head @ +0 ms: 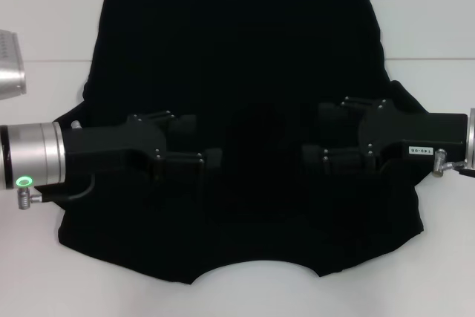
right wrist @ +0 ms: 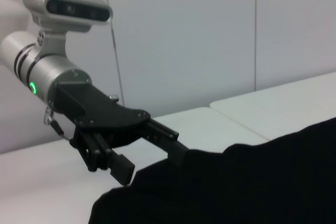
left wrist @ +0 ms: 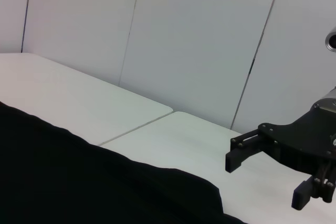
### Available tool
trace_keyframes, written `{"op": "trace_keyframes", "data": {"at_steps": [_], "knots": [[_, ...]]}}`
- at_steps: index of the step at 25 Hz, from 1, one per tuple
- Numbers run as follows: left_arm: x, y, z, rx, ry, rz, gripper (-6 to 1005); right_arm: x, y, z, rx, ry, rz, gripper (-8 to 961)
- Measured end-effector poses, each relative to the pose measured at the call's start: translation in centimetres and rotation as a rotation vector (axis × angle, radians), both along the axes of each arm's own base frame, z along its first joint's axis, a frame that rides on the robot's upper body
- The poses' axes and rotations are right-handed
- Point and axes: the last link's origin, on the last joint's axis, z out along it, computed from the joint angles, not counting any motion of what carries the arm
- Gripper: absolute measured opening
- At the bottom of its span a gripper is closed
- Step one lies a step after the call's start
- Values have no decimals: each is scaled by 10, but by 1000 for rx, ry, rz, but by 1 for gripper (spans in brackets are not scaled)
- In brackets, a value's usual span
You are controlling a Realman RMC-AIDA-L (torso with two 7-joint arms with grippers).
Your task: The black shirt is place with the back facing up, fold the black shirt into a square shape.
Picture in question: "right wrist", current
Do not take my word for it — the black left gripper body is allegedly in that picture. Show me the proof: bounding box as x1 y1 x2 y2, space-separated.
51 78 152 148

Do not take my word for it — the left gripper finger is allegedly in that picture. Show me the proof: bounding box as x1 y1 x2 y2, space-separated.
69 127 137 186
141 118 190 169

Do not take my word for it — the black t-shirt with white print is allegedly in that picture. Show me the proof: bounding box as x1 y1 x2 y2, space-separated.
88 116 336 224

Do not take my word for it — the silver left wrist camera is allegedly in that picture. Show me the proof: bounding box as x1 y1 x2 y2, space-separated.
22 0 113 61

